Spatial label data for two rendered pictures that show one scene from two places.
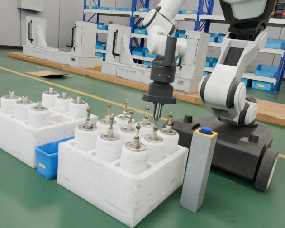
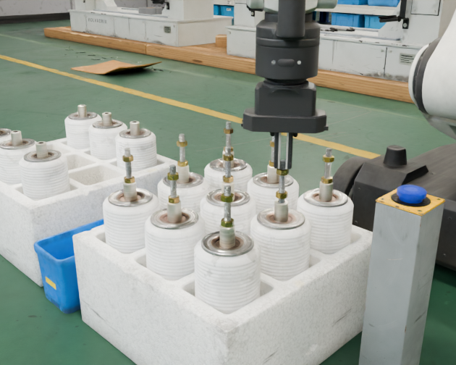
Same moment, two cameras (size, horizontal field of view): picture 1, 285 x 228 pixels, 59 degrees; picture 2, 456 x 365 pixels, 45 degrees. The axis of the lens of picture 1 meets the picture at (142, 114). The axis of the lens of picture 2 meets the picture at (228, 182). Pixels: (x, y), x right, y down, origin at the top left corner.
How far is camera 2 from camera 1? 0.20 m
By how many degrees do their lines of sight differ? 13
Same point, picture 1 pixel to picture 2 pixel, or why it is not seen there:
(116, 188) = (187, 344)
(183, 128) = (382, 180)
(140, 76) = not seen: hidden behind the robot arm
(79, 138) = (111, 224)
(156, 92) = (272, 105)
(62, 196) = (86, 353)
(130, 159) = (213, 277)
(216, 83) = (452, 62)
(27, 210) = not seen: outside the picture
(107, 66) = (239, 36)
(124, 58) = not seen: hidden behind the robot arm
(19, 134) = (8, 214)
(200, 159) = (398, 269)
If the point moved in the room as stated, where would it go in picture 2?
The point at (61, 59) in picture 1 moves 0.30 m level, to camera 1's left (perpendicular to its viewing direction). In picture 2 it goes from (145, 30) to (108, 30)
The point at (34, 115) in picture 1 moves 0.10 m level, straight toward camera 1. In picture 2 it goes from (30, 173) to (22, 191)
